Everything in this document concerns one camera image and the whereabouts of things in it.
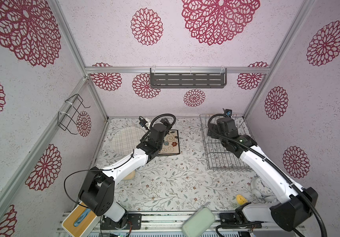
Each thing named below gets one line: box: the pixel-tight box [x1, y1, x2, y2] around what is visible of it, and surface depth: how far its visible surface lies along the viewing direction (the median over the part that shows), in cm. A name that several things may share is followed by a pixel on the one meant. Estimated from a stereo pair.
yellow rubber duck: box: [236, 194, 249, 205], surface depth 81 cm
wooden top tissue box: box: [61, 200, 102, 237], surface depth 70 cm
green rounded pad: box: [181, 206, 216, 237], surface depth 73 cm
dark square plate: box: [157, 129, 181, 157], surface depth 102 cm
